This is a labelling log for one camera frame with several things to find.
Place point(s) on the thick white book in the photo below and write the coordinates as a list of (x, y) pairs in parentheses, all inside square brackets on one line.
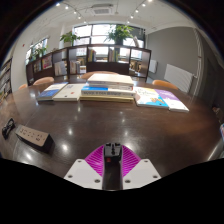
[(110, 80)]

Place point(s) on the small potted plant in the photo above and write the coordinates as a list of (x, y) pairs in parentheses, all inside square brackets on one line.
[(69, 37)]

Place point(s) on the ceiling lights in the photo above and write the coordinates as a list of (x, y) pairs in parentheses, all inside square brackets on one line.
[(75, 12)]

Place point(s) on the thin yellow book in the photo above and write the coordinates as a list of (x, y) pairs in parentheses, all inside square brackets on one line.
[(106, 99)]

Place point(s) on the dark blue book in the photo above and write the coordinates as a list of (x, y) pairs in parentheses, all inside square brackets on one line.
[(50, 92)]

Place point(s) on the small black charger block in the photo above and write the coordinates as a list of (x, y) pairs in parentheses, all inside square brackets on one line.
[(112, 150)]

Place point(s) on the blue and white book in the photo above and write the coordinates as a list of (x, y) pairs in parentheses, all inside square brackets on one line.
[(106, 92)]

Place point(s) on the large white radiator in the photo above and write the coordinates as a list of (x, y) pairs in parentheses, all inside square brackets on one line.
[(178, 77)]

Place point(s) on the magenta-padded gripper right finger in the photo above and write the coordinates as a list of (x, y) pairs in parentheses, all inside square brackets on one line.
[(141, 174)]

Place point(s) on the ceiling air conditioner vent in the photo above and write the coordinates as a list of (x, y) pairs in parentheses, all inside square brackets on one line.
[(101, 9)]

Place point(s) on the purple and white book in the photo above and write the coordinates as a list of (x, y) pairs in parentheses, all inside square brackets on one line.
[(171, 100)]

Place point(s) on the potted plant by window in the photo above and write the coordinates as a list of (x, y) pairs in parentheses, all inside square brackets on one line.
[(40, 51)]

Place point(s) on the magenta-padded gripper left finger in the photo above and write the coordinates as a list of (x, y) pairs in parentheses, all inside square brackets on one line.
[(83, 175)]

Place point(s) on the white book with red mark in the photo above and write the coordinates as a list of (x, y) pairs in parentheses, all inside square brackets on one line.
[(69, 92)]

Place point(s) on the blue table sign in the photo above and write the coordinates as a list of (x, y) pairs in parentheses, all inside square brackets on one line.
[(222, 131)]

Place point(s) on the colourful illustrated book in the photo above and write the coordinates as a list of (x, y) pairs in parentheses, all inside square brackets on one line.
[(150, 97)]

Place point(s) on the dark wooden shelf unit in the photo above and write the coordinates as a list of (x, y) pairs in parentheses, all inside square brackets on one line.
[(106, 67)]

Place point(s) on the large potted plant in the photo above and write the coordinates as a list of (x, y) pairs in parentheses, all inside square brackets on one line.
[(118, 33)]

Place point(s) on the wall bookshelf unit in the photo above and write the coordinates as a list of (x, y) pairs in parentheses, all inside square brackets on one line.
[(5, 80)]

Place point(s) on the small white radiator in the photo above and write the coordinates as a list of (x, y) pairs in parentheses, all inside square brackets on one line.
[(152, 66)]

